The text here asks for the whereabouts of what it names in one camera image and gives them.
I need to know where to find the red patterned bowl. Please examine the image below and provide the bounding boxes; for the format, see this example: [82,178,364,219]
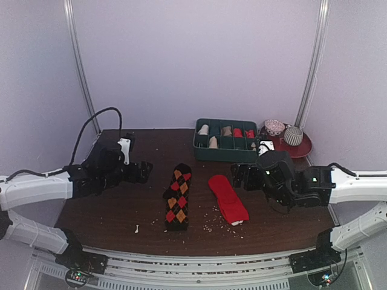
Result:
[264,119,285,137]

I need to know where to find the black argyle sock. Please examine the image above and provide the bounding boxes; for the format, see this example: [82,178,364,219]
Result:
[163,163,192,231]

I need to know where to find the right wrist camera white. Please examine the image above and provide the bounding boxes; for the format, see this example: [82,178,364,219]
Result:
[257,140,275,156]

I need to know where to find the black braided cable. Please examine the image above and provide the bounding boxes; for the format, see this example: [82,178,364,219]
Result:
[69,106,123,167]

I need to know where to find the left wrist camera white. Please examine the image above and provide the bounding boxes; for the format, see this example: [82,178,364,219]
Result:
[118,138,132,166]

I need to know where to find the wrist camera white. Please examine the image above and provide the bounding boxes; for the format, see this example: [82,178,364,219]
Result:
[257,140,275,156]
[118,138,132,166]

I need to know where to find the aluminium front rail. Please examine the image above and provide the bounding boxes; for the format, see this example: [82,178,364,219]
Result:
[25,238,372,290]

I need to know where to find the green divided organizer box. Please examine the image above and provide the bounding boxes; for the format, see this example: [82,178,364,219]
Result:
[193,118,258,163]

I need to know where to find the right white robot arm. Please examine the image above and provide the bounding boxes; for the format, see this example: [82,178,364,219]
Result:
[231,150,386,273]

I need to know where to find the right aluminium frame post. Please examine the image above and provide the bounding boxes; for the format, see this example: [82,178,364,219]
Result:
[294,0,330,129]

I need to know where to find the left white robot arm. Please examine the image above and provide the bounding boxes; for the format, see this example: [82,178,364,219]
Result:
[1,138,153,274]

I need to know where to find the red rolled sock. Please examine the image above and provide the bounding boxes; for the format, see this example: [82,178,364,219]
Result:
[233,128,244,138]

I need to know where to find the striped ceramic cup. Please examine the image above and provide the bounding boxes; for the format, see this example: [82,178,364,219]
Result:
[284,126,304,147]

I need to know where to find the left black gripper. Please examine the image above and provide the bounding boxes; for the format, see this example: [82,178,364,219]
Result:
[100,159,152,190]

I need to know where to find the red plate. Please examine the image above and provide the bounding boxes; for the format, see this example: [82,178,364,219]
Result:
[259,125,313,158]

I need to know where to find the beige rolled sock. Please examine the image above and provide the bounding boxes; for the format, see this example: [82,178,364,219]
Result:
[198,124,209,135]

